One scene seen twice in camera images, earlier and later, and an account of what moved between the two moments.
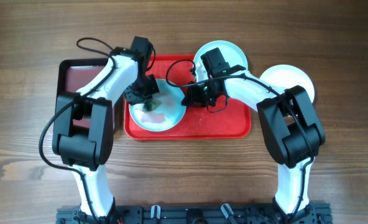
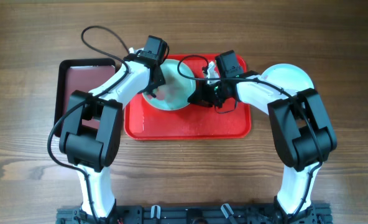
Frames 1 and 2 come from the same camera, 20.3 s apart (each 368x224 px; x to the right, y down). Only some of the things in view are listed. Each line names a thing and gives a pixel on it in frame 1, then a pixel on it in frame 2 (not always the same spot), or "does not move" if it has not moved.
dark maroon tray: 74,75 does not move
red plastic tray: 230,119 does not move
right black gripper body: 204,93 does not move
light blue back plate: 232,53 → 176,91
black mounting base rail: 317,212 does not move
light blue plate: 164,116 → 288,76
